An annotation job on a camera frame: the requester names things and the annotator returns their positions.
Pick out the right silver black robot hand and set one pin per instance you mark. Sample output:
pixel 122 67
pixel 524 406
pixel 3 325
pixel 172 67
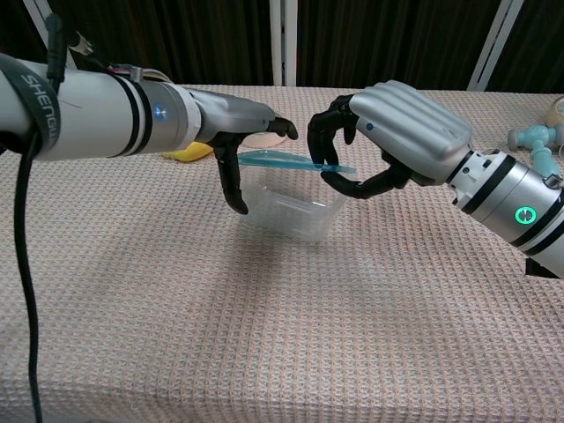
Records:
pixel 410 123

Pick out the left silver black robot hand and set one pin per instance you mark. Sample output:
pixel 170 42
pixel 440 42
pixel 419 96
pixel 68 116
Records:
pixel 233 112

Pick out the blue container lid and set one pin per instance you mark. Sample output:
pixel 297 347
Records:
pixel 282 159

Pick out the clear plastic container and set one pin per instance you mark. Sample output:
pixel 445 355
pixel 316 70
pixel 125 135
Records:
pixel 299 216

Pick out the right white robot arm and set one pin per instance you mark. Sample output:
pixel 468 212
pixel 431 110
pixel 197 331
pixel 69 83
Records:
pixel 506 198

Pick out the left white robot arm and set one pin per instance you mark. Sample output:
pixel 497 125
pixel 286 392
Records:
pixel 97 114

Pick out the beige masking tape roll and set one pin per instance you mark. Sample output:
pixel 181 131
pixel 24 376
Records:
pixel 264 140

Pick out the yellow banana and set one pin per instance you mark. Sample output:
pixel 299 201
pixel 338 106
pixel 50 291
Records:
pixel 189 154

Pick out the light blue toy hammer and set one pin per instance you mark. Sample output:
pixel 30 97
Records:
pixel 535 134

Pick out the clear beige tape roll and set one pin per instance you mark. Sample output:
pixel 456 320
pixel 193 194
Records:
pixel 556 115

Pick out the pink white waffle tablecloth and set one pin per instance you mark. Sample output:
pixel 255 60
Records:
pixel 220 317

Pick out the white metal frame post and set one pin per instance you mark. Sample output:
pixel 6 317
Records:
pixel 37 17
pixel 495 44
pixel 284 39

